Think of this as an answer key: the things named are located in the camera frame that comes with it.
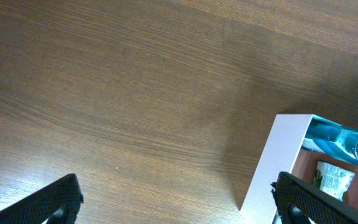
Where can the teal mouthwash bottle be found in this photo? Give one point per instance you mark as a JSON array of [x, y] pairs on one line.
[[335, 140]]

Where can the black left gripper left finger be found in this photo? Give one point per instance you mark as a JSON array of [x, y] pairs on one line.
[[58, 202]]

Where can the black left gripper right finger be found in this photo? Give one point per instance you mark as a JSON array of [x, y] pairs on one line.
[[299, 202]]

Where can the pink open cardboard box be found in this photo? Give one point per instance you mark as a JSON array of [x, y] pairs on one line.
[[283, 152]]

